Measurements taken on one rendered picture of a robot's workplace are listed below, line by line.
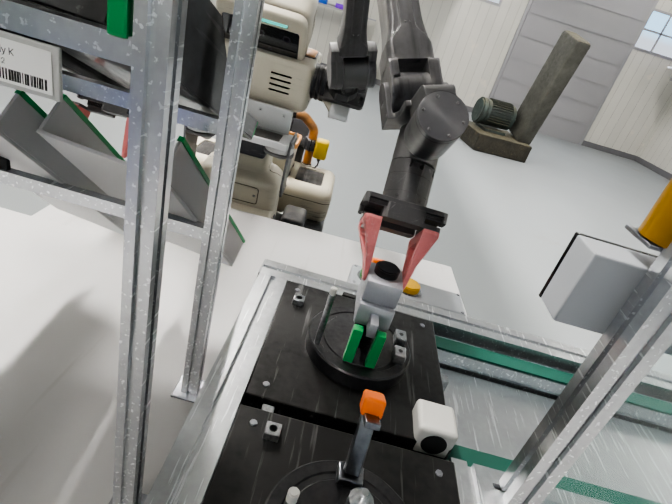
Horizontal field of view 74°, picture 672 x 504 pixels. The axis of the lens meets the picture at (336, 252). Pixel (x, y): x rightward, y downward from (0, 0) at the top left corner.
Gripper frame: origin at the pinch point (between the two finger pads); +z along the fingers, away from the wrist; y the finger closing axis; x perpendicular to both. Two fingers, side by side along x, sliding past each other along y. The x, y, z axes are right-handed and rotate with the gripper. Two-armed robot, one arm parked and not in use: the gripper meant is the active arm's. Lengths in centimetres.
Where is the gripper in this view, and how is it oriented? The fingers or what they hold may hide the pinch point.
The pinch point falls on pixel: (384, 278)
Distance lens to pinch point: 54.7
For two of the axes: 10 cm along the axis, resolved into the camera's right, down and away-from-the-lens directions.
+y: 9.6, 2.8, 0.4
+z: -2.7, 9.5, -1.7
